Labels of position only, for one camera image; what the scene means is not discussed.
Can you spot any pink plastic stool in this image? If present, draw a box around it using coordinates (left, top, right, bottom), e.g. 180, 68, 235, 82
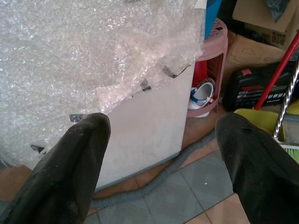
186, 17, 228, 119

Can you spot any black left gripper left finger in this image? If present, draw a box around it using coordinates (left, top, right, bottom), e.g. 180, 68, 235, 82
0, 112, 111, 224

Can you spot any blue plastic basket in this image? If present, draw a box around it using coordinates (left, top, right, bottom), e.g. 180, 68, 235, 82
205, 0, 222, 39

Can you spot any yellow-green dustpan red handle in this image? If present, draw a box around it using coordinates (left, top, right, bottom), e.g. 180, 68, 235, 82
233, 31, 299, 142

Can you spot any dark plastic bag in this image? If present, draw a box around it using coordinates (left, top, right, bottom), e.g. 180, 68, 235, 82
268, 0, 290, 23

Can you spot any grey corrugated drain hose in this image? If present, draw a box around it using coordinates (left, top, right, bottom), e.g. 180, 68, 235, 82
90, 132, 218, 209

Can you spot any black plastic tool case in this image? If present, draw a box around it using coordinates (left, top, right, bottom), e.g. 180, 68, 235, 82
223, 62, 297, 112

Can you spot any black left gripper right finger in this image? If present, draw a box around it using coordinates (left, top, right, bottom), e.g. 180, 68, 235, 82
214, 112, 299, 224

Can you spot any white blue sneaker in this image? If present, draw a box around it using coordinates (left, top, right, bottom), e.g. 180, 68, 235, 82
188, 78, 215, 117

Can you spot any white top-load washing machine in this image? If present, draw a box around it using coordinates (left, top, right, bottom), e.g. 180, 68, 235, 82
0, 0, 207, 191

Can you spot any clear bubble wrap sheet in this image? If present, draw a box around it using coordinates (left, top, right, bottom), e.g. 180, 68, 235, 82
0, 0, 206, 168

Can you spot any red plastic container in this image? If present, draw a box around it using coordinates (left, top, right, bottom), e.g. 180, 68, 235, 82
192, 60, 208, 88

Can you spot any brown cardboard box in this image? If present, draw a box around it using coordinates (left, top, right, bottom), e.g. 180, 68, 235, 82
224, 30, 292, 80
232, 0, 299, 50

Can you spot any green broom silver handle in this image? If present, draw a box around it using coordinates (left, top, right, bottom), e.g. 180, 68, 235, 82
273, 59, 299, 159

